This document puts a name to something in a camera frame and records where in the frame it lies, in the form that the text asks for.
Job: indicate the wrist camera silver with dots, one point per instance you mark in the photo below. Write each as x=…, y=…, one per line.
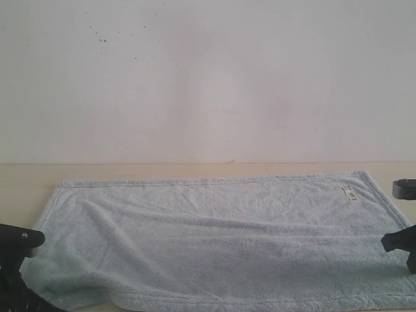
x=18, y=243
x=404, y=189

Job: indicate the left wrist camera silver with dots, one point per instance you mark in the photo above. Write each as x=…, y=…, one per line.
x=18, y=243

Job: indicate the light blue terry towel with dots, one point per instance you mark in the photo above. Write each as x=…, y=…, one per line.
x=309, y=242

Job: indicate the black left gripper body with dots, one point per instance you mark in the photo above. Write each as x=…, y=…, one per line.
x=16, y=296

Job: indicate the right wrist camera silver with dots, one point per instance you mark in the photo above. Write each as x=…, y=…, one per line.
x=404, y=189

